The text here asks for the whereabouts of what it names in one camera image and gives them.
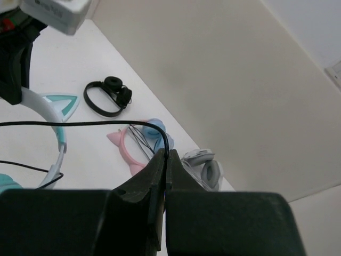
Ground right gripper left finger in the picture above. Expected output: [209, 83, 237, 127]
[1, 150, 166, 255]

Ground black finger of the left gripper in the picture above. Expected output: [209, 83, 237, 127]
[1, 23, 47, 105]

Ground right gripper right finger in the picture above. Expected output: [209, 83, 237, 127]
[165, 150, 306, 255]

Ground teal cat-ear headphones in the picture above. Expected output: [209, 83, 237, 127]
[1, 86, 80, 189]

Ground black headphone audio cable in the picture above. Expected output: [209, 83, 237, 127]
[0, 120, 171, 187]

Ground grey over-ear headphones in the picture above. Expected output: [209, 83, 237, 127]
[181, 149, 223, 191]

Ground pink blue cat-ear headphones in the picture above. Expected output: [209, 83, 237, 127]
[107, 118, 175, 176]

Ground small black headphones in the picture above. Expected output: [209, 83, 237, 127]
[83, 76, 133, 118]

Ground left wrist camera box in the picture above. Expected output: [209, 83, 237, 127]
[1, 0, 92, 35]

